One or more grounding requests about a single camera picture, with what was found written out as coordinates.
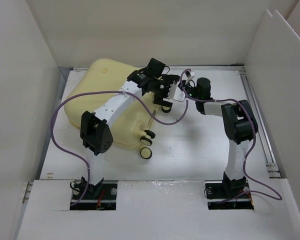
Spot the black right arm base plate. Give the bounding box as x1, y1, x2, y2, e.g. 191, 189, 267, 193
204, 181, 254, 210

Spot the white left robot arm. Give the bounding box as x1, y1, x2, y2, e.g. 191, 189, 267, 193
78, 58, 180, 199

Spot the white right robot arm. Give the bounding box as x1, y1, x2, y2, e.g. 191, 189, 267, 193
181, 77, 258, 200

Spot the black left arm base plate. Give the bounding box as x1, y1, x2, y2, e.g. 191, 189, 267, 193
69, 178, 118, 211

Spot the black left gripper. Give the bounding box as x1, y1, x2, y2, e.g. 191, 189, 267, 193
151, 76, 180, 107

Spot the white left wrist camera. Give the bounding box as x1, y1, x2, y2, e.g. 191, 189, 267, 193
167, 84, 186, 102

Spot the yellow suitcase with black lining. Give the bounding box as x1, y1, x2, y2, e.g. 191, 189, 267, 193
64, 58, 172, 160

